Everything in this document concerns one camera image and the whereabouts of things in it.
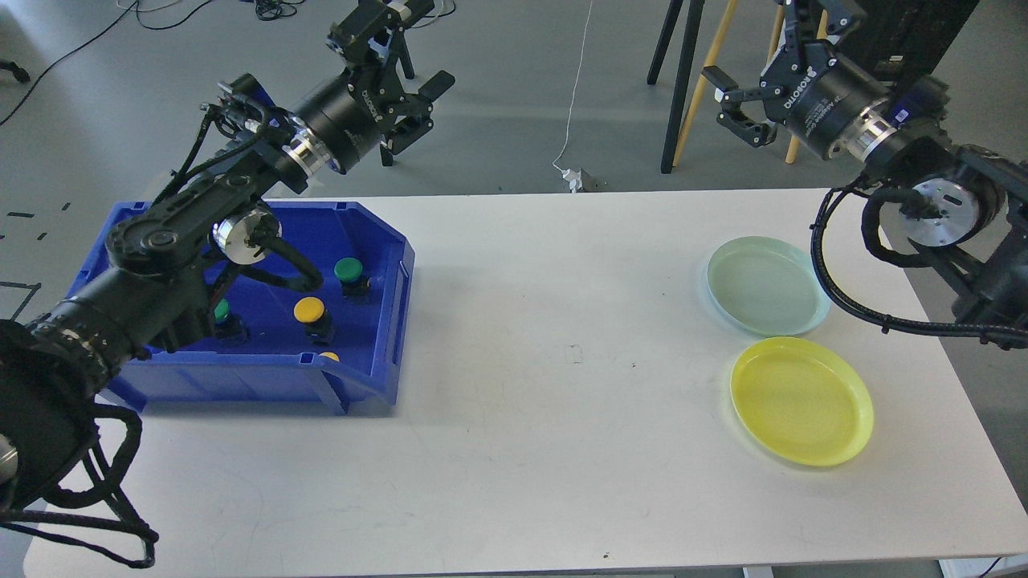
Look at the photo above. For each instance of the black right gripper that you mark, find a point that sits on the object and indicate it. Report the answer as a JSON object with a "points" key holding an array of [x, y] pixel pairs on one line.
{"points": [[827, 100]]}

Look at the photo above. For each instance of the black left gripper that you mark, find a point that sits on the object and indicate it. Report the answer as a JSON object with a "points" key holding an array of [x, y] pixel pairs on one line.
{"points": [[346, 111]]}

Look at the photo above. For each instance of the yellow push button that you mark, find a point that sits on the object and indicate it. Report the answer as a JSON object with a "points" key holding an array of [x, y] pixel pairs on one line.
{"points": [[317, 320]]}

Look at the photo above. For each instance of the green push button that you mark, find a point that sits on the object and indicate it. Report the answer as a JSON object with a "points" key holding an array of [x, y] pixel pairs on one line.
{"points": [[354, 284], [229, 328]]}

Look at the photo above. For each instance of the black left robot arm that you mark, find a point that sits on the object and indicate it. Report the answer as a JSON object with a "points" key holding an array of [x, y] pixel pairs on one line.
{"points": [[64, 455]]}

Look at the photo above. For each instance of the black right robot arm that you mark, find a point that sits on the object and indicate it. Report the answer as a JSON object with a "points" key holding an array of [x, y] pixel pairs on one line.
{"points": [[928, 203]]}

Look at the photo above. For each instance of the light green plate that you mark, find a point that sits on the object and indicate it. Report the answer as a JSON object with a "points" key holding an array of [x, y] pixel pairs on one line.
{"points": [[766, 287]]}

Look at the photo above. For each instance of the yellow plate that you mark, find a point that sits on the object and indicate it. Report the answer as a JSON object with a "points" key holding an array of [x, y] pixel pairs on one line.
{"points": [[802, 402]]}

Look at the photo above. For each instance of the black tripod legs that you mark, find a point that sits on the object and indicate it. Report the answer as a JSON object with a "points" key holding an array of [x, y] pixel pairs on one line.
{"points": [[692, 22]]}

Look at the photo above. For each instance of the black cabinet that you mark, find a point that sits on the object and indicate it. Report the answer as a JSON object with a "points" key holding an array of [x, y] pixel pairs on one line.
{"points": [[901, 41]]}

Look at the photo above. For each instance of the blue plastic bin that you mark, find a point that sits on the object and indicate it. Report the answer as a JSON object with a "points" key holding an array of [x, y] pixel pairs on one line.
{"points": [[367, 269]]}

